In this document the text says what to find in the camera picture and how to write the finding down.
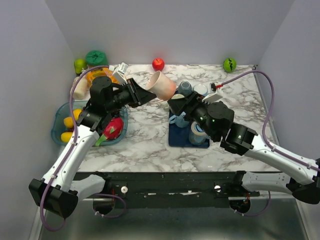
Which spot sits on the blue butterfly mug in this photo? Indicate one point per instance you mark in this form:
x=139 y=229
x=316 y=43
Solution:
x=197 y=135

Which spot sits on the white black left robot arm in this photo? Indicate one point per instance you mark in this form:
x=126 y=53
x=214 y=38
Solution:
x=57 y=191

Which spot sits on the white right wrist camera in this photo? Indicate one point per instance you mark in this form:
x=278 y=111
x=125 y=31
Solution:
x=215 y=93

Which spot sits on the orange snack bag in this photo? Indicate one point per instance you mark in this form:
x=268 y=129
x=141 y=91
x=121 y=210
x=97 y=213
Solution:
x=101 y=72

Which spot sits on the dark blue tray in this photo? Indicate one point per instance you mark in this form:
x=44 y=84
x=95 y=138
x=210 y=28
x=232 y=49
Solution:
x=179 y=137

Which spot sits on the clear blue plastic bowl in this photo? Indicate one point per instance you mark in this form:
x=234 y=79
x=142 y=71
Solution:
x=64 y=112

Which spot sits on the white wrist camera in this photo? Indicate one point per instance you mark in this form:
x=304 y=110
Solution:
x=215 y=93
x=119 y=73

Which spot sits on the green wrapped cup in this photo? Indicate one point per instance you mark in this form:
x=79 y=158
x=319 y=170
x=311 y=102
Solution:
x=96 y=58

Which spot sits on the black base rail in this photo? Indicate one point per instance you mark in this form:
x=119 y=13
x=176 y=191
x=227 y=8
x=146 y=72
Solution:
x=176 y=189

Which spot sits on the green pear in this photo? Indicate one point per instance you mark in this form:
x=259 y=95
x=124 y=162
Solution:
x=79 y=65

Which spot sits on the cream lotion bottle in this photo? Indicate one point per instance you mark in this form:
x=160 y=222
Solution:
x=80 y=90

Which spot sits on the dark grey-blue mug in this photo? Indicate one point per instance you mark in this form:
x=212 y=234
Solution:
x=184 y=88

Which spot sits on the red apple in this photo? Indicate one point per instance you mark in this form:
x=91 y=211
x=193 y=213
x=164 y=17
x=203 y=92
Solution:
x=158 y=64

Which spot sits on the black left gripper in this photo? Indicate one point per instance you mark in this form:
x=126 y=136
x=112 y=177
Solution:
x=138 y=95

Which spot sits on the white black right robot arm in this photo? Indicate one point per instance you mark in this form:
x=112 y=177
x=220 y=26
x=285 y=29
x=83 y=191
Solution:
x=298 y=175

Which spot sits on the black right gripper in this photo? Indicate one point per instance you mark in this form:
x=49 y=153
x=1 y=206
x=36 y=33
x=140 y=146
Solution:
x=188 y=104

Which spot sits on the pink mug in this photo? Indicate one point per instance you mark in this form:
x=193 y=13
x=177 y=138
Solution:
x=160 y=85

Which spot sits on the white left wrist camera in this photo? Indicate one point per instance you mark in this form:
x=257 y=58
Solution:
x=119 y=73

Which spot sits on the red dragon fruit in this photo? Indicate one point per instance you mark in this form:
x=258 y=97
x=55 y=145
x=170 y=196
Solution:
x=110 y=135

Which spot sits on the light blue hexagonal mug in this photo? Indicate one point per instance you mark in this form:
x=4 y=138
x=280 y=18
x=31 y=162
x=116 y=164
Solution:
x=179 y=120

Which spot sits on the green watermelon ball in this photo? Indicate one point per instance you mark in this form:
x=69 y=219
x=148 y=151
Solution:
x=229 y=65

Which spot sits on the blue mug white base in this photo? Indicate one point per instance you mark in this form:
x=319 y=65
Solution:
x=201 y=89

